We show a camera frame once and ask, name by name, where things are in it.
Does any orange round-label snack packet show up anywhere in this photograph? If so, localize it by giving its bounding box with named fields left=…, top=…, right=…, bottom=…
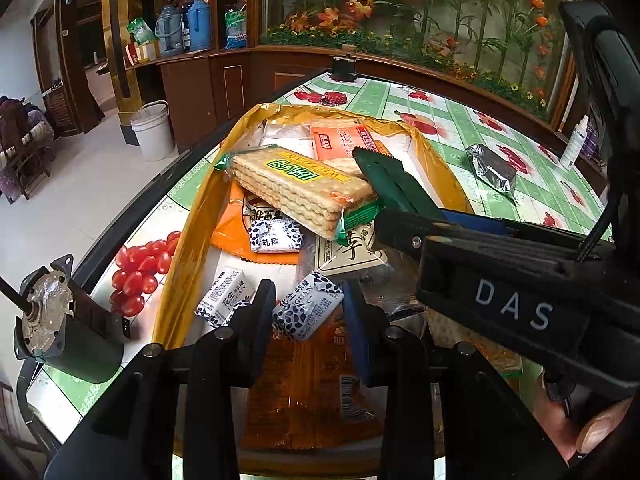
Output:
left=210, top=180, right=306, bottom=266

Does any silver foil packet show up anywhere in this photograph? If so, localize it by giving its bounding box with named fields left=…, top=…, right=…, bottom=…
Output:
left=465, top=142, right=518, bottom=196

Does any white and yellow box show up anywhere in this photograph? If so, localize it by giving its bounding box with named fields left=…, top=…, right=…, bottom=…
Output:
left=134, top=40, right=161, bottom=63

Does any grey electric motor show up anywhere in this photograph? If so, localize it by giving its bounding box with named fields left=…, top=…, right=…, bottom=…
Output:
left=0, top=255, right=133, bottom=386

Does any gold pillar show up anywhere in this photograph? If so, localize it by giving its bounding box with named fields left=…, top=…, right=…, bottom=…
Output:
left=101, top=0, right=146, bottom=126

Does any wooden chair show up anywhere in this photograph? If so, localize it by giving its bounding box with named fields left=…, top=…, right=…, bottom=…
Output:
left=0, top=120, right=56, bottom=206

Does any small black motor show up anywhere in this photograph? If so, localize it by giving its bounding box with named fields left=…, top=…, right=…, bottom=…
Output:
left=331, top=45, right=358, bottom=83

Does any person's right hand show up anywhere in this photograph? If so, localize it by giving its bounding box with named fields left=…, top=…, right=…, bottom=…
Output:
left=532, top=390, right=633, bottom=466

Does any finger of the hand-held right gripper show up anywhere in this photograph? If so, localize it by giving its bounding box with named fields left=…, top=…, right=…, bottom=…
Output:
left=440, top=210, right=614, bottom=253
left=372, top=207, right=581, bottom=264

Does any white and blue candy packet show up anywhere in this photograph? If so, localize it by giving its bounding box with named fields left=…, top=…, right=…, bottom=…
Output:
left=247, top=217, right=306, bottom=255
left=195, top=266, right=258, bottom=328
left=271, top=270, right=346, bottom=343

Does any wooden cabinet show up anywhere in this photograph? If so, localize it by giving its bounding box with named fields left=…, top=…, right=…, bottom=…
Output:
left=157, top=45, right=321, bottom=153

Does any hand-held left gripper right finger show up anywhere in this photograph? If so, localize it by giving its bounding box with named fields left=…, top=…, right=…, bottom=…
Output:
left=342, top=277, right=571, bottom=480

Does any yellow tray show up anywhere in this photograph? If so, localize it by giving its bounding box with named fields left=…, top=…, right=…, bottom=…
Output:
left=151, top=102, right=526, bottom=476

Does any dark green packet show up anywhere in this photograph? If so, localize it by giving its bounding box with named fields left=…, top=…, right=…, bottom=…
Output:
left=352, top=146, right=443, bottom=221

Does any glass flower display case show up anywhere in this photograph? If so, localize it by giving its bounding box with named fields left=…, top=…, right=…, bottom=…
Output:
left=252, top=0, right=583, bottom=133

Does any wooden door frame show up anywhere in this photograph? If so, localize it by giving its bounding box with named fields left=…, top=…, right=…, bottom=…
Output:
left=30, top=0, right=106, bottom=136

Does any white snack packet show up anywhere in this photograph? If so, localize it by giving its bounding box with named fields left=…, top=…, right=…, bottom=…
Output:
left=262, top=119, right=316, bottom=153

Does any white plastic bottle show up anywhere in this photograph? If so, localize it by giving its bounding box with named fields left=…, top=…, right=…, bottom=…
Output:
left=559, top=115, right=591, bottom=171

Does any orange cracker pack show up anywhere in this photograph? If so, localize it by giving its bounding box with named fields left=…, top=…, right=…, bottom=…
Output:
left=309, top=119, right=396, bottom=176

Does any white plastic bucket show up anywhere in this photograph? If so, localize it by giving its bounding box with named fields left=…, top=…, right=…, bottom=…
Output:
left=130, top=100, right=177, bottom=162

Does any green label cracker pack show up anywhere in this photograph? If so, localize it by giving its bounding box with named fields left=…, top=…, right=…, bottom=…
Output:
left=214, top=145, right=386, bottom=246

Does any green bag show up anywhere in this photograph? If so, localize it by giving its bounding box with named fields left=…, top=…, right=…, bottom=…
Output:
left=126, top=17, right=157, bottom=46

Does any beige paper snack packet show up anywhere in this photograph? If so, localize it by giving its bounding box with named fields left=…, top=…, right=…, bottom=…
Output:
left=315, top=220, right=388, bottom=276

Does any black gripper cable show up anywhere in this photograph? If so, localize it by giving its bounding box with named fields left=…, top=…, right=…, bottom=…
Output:
left=575, top=180, right=621, bottom=263

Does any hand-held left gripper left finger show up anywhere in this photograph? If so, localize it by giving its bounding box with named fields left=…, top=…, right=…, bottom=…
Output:
left=45, top=279, right=278, bottom=480

